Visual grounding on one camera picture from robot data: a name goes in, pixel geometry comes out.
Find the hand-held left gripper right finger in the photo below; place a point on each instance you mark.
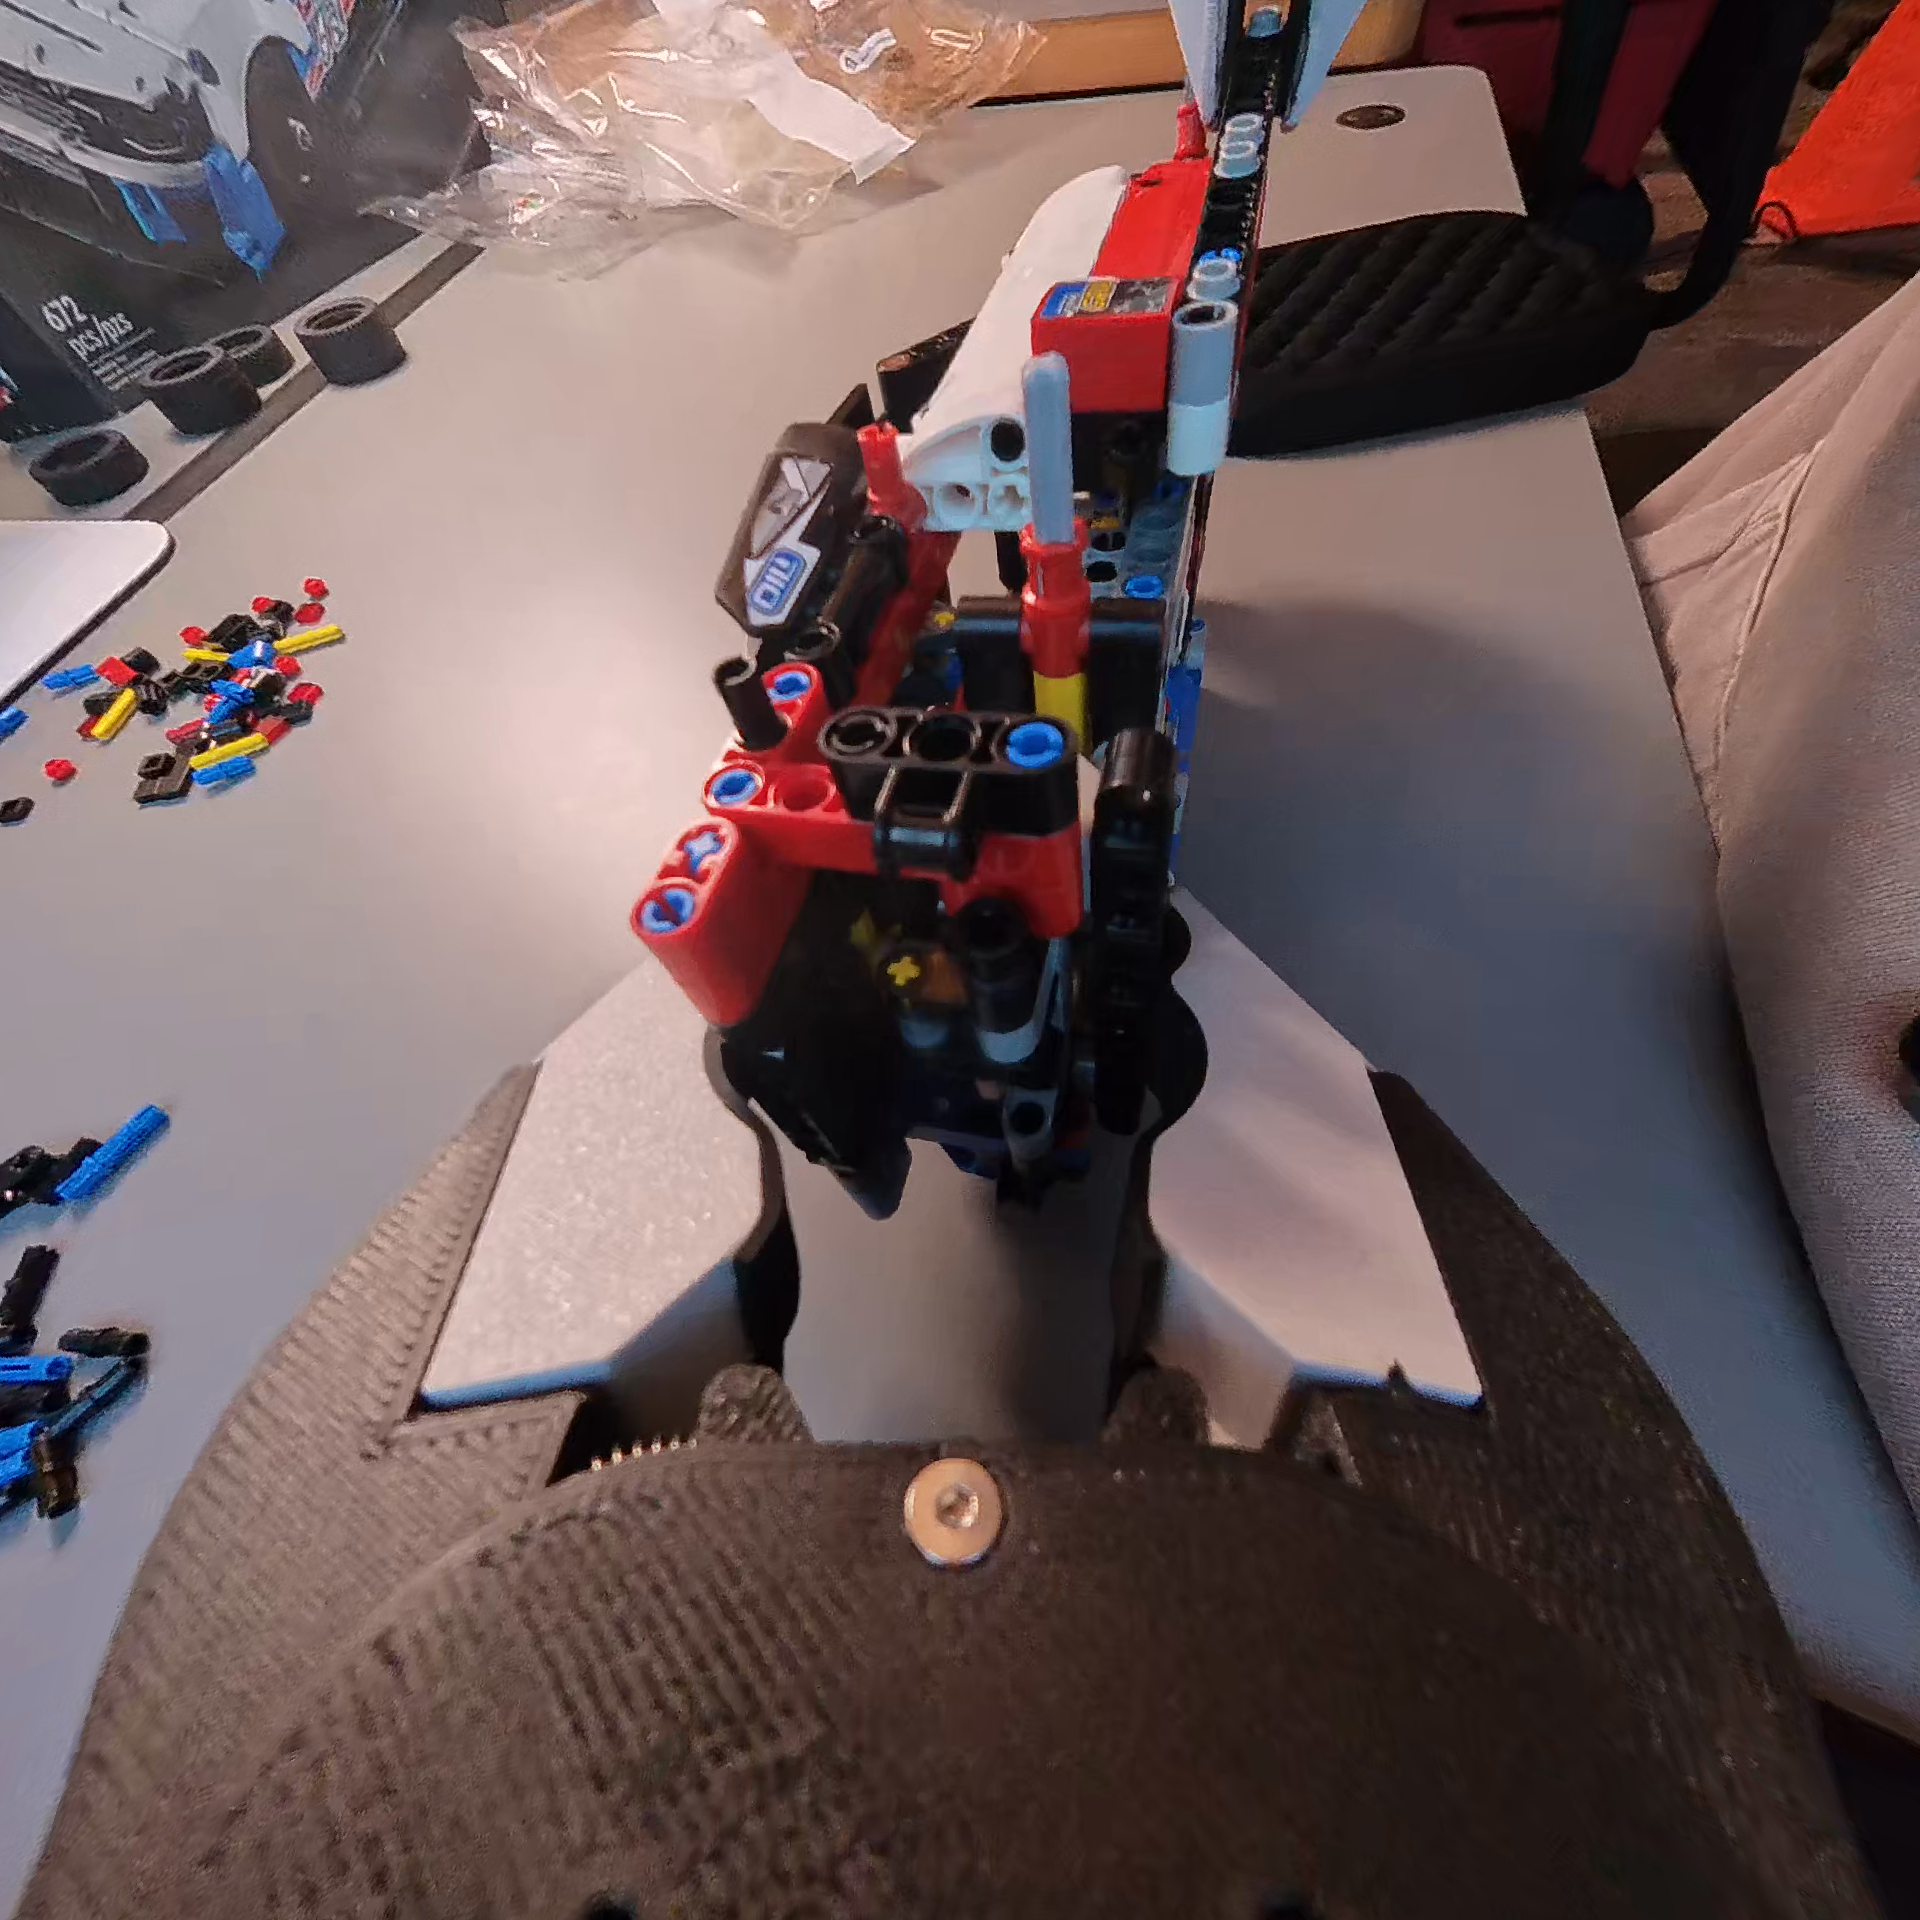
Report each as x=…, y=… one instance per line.
x=1307, y=1199

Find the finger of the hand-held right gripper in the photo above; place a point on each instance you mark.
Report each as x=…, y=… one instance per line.
x=1329, y=36
x=1207, y=43

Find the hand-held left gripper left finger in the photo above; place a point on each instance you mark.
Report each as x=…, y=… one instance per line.
x=601, y=1199

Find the long black lego beam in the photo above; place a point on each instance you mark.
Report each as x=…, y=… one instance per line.
x=1228, y=225

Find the lego race car model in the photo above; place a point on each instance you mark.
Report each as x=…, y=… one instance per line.
x=1111, y=344

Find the blue lego pin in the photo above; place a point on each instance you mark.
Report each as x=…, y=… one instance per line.
x=115, y=1154

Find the black lego connector piece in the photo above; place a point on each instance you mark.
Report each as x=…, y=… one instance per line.
x=44, y=1174

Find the small black lego pin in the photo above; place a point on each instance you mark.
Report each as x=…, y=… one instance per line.
x=28, y=1290

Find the black lego tyre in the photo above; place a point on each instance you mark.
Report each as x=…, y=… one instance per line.
x=350, y=342
x=256, y=351
x=88, y=467
x=201, y=392

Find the lego set box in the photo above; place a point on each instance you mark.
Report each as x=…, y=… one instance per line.
x=91, y=225

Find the red office chair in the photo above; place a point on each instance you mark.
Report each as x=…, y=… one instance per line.
x=1500, y=61

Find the black textured wrist rest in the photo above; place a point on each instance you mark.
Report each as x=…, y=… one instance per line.
x=1425, y=331

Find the orange traffic cone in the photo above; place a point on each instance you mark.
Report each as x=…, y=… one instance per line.
x=1853, y=121

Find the crumpled clear plastic bag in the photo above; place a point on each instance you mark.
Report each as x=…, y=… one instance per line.
x=675, y=121

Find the bunch of blue black pins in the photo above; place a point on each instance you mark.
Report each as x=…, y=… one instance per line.
x=44, y=1423

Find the pile of small colourful pieces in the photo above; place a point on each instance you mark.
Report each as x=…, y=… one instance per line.
x=224, y=675

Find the white book stand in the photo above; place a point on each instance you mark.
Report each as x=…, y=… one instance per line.
x=75, y=586

